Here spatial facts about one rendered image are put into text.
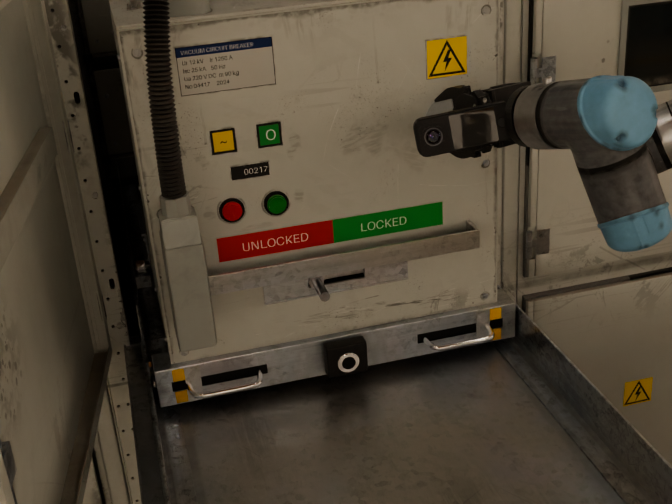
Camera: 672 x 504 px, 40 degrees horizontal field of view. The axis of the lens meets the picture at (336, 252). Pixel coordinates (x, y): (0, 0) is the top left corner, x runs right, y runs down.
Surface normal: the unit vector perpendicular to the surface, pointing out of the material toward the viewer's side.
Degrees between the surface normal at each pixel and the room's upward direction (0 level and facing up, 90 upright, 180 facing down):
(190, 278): 90
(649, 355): 90
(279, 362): 90
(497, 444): 0
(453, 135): 78
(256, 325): 90
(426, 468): 0
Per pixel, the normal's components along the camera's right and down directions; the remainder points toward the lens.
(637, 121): 0.47, 0.10
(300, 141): 0.25, 0.40
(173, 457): -0.07, -0.90
